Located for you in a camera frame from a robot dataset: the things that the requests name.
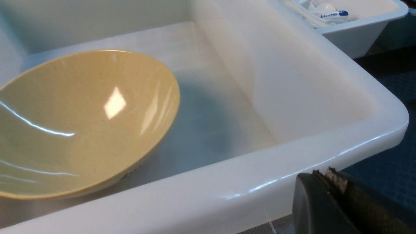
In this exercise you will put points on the small white spoon bin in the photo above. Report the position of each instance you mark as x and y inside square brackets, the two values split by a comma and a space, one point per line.
[366, 21]

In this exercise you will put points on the pile of white spoons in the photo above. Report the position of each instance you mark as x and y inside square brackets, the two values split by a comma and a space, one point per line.
[310, 10]

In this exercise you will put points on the blue-handled white spoon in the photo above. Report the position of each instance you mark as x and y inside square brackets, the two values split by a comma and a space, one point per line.
[335, 15]

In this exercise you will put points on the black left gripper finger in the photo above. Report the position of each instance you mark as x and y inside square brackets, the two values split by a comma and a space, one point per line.
[336, 203]

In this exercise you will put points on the yellow noodle bowl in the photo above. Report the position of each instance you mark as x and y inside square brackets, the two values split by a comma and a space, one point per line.
[83, 122]

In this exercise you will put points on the large white plastic bin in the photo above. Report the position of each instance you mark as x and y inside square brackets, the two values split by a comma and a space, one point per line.
[263, 98]

